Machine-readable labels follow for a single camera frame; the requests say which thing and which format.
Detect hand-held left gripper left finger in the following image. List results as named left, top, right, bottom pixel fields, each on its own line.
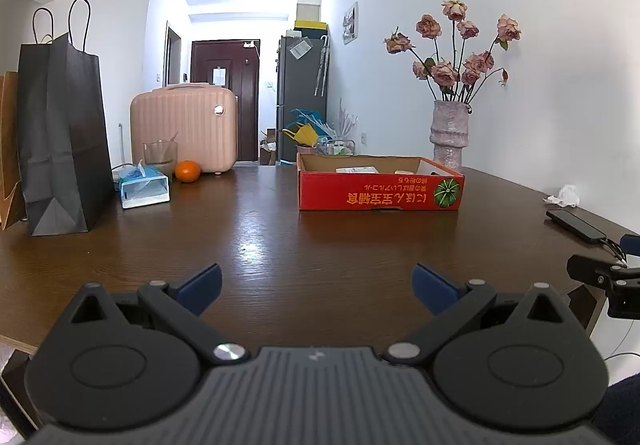
left=67, top=263, right=251, bottom=366

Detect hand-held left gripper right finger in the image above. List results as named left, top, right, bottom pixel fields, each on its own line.
left=382, top=263, right=576, bottom=366

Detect red cardboard box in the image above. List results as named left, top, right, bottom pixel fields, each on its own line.
left=296, top=152, right=466, bottom=211

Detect black smartphone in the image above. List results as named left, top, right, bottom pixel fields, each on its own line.
left=546, top=208, right=608, bottom=244

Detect crumpled white tissue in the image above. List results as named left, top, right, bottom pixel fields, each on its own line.
left=544, top=185, right=581, bottom=207

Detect blue tissue pack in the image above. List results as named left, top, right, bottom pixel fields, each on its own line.
left=118, top=160, right=171, bottom=209

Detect orange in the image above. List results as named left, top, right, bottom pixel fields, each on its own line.
left=175, top=160, right=202, bottom=184

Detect person's dark clothing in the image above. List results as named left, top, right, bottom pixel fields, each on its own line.
left=595, top=372, right=640, bottom=445

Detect glass cup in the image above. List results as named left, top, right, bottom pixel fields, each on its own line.
left=143, top=140, right=179, bottom=181

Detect small brown cardboard box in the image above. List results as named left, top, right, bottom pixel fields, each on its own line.
left=259, top=129, right=278, bottom=166

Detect pink speckled vase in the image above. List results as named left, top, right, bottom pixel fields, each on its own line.
left=430, top=100, right=471, bottom=171

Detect pink suitcase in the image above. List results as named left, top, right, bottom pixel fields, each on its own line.
left=130, top=82, right=238, bottom=174

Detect small rack of bottles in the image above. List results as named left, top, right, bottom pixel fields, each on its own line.
left=316, top=135, right=356, bottom=157

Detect dark brown door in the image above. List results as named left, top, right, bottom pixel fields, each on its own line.
left=191, top=39, right=260, bottom=162

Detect blue yellow plastic items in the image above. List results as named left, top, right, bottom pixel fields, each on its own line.
left=282, top=108, right=331, bottom=146

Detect white branch decoration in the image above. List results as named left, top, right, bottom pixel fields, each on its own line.
left=337, top=98, right=361, bottom=141

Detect black paper bag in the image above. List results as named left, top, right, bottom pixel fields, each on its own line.
left=17, top=0, right=116, bottom=237

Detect grey refrigerator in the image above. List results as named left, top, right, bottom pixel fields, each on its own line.
left=276, top=35, right=328, bottom=163

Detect bunch of dried pink roses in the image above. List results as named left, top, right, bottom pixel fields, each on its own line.
left=384, top=0, right=522, bottom=103

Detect grey side doorway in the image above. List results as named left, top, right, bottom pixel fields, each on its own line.
left=165, top=22, right=183, bottom=87

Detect brown paper bag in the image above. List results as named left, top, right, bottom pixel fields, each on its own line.
left=0, top=71, right=26, bottom=231

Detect folded umbrella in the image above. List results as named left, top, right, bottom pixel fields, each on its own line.
left=315, top=36, right=331, bottom=98

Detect black charging cable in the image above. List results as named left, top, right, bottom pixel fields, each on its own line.
left=600, top=237, right=628, bottom=268

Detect wall picture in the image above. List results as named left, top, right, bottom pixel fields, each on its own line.
left=342, top=1, right=359, bottom=44

